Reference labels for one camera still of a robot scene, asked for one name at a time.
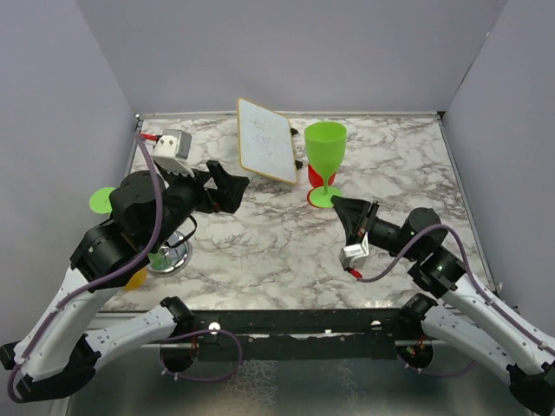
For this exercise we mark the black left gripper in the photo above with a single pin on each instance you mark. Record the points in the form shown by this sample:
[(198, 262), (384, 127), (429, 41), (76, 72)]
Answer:
[(226, 197)]

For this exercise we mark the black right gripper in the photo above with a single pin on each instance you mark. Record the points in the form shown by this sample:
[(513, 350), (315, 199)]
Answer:
[(351, 212)]

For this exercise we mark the red wine glass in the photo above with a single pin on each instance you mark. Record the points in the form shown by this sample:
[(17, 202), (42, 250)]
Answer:
[(315, 181)]

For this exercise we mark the green wine glass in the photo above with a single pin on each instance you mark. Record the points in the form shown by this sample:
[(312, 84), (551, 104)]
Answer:
[(99, 201), (325, 144)]

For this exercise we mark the yellow wine glass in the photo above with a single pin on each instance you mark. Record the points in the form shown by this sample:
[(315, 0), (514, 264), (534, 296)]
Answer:
[(136, 280)]

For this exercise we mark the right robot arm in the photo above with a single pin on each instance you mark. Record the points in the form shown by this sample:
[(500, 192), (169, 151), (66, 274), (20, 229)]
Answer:
[(453, 305)]

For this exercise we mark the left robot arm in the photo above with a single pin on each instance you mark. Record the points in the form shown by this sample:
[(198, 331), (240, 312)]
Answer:
[(60, 355)]

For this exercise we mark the chrome wine glass rack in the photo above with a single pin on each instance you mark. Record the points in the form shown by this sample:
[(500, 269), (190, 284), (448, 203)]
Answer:
[(173, 255)]

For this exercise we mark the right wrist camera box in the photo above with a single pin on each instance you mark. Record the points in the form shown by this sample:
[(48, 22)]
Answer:
[(353, 257)]

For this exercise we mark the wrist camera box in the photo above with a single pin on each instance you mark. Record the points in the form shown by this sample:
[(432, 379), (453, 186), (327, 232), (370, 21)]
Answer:
[(353, 257), (171, 150)]

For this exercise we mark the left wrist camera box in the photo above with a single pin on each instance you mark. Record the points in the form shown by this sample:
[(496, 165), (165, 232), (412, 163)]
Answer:
[(171, 150)]

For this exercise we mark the small whiteboard yellow frame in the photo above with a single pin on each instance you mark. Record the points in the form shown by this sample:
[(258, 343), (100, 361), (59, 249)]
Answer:
[(265, 142)]

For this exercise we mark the black front mounting rail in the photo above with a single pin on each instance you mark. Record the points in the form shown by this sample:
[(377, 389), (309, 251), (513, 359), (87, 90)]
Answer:
[(304, 334)]

